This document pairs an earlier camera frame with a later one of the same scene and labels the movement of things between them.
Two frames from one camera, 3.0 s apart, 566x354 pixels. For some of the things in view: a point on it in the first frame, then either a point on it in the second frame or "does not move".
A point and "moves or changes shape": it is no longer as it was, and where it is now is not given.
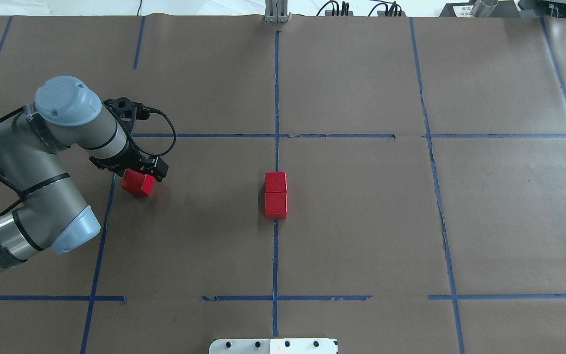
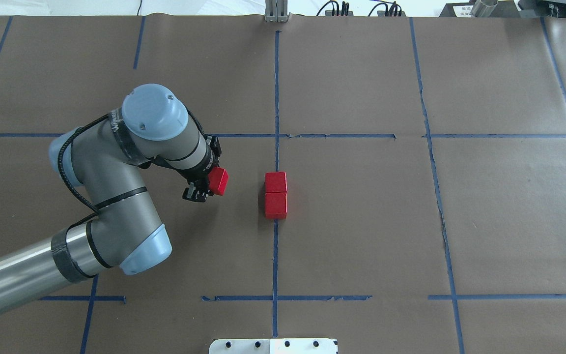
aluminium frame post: x=276 y=11 does not move
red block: x=138 y=182 moves or changes shape
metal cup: x=483 y=8 does not move
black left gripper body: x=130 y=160 → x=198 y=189
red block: x=276 y=205 does not move
